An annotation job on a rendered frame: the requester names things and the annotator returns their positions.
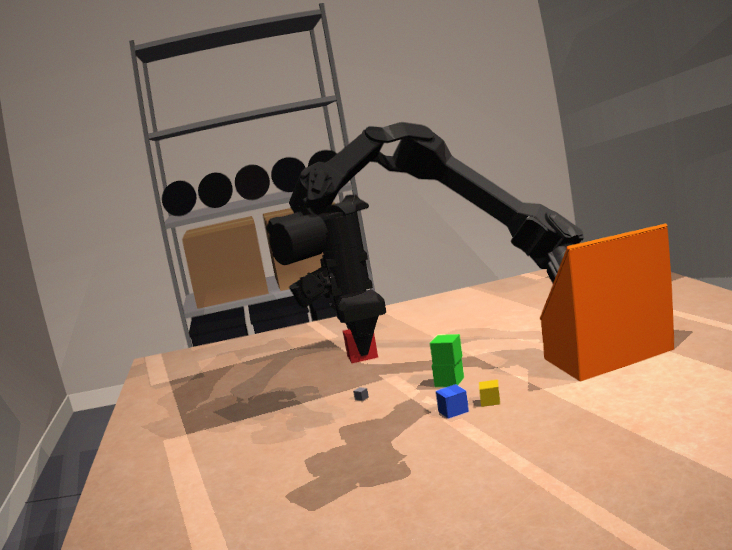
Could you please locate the blue cube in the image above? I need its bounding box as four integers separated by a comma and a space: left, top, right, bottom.
435, 384, 469, 418

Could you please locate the yellow block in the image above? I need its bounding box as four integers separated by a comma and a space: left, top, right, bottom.
479, 380, 501, 407

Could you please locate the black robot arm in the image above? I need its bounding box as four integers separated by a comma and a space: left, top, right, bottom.
265, 122, 584, 308

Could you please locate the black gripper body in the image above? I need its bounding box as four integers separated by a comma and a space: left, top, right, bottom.
322, 243, 387, 323

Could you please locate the green block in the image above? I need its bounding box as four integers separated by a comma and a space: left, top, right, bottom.
432, 358, 464, 388
429, 334, 462, 366

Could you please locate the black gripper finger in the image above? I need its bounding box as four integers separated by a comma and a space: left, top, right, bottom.
329, 301, 350, 330
345, 316, 379, 356

